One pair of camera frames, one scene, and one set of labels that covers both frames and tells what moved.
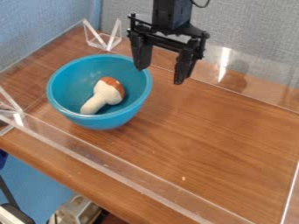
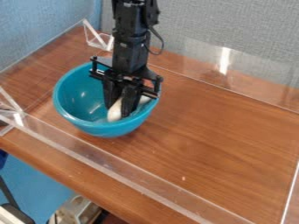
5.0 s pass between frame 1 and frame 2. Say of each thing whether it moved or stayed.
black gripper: moved
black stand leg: stayed
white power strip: stayed
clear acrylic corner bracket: stayed
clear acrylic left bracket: stayed
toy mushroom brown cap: moved
